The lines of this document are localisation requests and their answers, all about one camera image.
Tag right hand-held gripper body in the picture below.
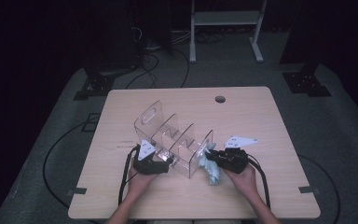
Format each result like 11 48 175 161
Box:
215 134 258 175

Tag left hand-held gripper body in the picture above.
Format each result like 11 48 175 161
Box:
132 139 171 175

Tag light green cloth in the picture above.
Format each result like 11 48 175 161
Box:
198 142 222 187

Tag clear plastic divided organizer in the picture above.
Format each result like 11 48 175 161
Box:
133 100 214 179

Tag person's left hand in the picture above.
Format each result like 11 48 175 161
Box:
127 158 158 198

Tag person's right hand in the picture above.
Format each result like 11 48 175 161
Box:
223 163 259 200

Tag black tape square outline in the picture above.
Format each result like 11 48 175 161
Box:
81 112 102 133

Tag grey tape strip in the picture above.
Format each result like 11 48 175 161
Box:
297 185 321 194
66 187 88 197

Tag black stand base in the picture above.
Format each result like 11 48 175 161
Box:
73 66 116 101
282 63 332 97

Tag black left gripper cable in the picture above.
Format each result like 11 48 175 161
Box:
117 145 139 206

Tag black floor cable loops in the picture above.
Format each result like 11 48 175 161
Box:
125 46 190 90

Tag long black floor cable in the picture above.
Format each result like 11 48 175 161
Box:
297 154 342 224
42 120 88 209

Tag white floor cables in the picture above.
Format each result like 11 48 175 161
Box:
170 28 194 45

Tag white metal table frame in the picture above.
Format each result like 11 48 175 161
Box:
188 0 269 64

